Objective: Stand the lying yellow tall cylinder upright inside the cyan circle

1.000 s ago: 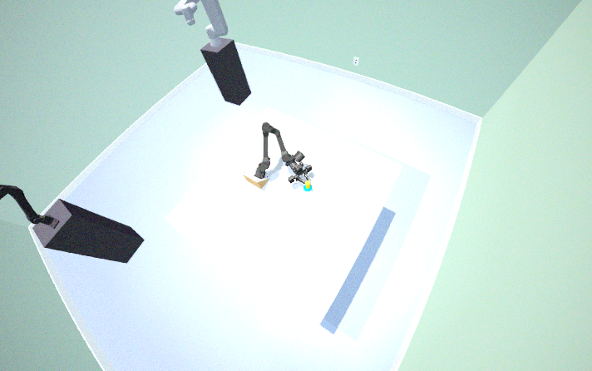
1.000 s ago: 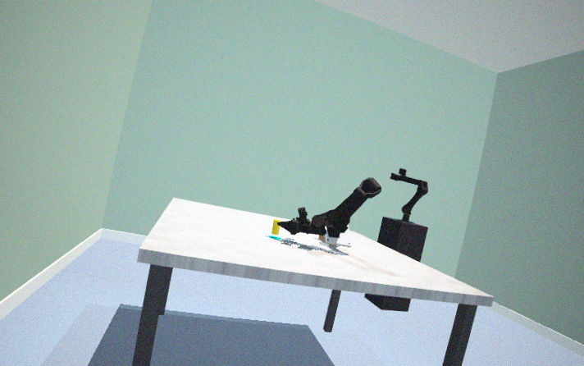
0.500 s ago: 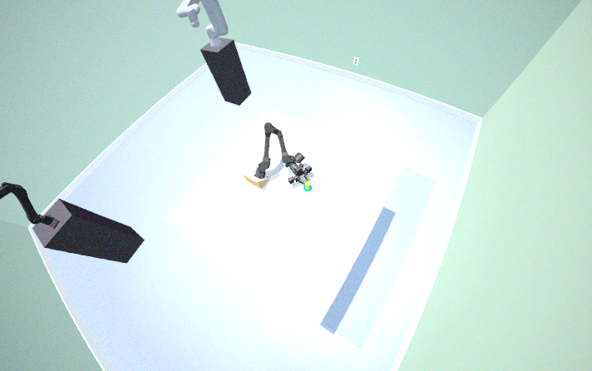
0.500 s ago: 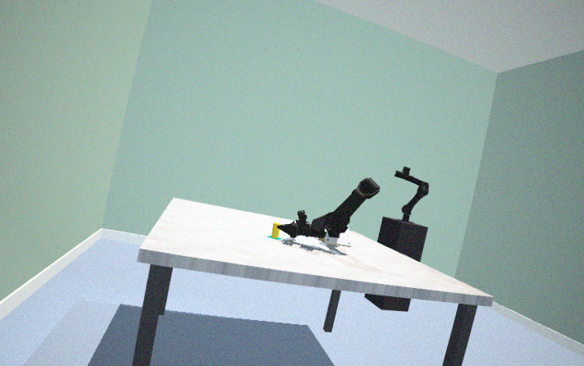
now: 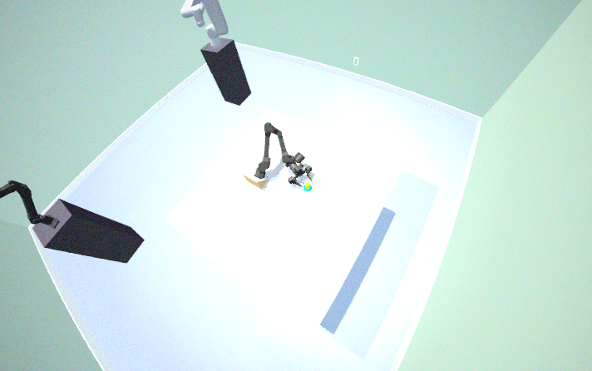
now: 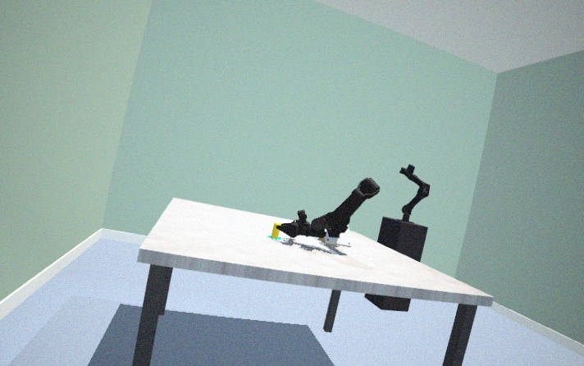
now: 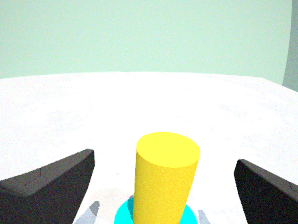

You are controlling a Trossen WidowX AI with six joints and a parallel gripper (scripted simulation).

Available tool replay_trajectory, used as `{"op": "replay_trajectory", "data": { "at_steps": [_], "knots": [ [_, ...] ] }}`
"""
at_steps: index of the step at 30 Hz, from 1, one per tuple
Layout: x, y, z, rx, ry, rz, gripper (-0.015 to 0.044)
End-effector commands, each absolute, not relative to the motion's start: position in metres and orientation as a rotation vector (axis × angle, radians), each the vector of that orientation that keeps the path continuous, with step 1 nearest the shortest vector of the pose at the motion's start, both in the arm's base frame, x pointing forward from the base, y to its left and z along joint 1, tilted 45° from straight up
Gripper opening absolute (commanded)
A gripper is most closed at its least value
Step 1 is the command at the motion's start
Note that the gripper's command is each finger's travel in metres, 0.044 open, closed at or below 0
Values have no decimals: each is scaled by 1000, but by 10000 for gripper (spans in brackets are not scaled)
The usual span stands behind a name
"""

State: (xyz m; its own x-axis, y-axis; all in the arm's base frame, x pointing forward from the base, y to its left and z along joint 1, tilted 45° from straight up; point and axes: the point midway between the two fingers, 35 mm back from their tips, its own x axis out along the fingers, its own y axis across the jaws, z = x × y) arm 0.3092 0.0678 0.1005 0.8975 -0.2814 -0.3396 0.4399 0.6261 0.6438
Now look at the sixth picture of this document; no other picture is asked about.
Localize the yellow cylinder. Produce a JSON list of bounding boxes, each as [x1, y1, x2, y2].
[[271, 223, 281, 239]]

